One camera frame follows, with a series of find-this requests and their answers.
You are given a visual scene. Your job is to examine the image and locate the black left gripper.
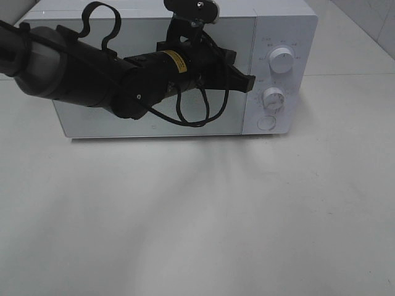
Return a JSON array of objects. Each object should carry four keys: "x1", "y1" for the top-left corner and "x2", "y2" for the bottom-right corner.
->
[{"x1": 156, "y1": 39, "x2": 256, "y2": 93}]

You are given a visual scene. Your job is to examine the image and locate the white timer knob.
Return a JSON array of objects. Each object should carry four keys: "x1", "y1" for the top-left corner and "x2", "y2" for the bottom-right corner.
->
[{"x1": 263, "y1": 87, "x2": 285, "y2": 110}]

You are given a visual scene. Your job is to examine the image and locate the round door release button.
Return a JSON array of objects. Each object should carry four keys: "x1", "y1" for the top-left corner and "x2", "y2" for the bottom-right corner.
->
[{"x1": 257, "y1": 116, "x2": 277, "y2": 131}]

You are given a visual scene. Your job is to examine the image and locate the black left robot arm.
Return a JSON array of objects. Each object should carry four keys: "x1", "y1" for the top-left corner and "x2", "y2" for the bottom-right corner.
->
[{"x1": 1, "y1": 22, "x2": 255, "y2": 120}]

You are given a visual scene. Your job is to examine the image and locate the upper white dial knob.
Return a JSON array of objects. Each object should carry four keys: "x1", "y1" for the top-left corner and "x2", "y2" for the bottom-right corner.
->
[{"x1": 268, "y1": 46, "x2": 294, "y2": 74}]

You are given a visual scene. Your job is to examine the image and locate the white microwave oven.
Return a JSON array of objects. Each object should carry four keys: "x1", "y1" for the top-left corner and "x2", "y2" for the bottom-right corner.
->
[{"x1": 20, "y1": 1, "x2": 318, "y2": 136}]

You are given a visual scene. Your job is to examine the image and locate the black left camera cable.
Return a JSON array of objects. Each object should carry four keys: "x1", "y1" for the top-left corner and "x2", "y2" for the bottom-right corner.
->
[{"x1": 78, "y1": 1, "x2": 231, "y2": 127}]

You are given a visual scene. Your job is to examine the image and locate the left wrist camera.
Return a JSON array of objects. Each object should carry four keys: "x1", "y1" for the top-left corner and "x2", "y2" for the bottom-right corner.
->
[{"x1": 164, "y1": 0, "x2": 220, "y2": 24}]

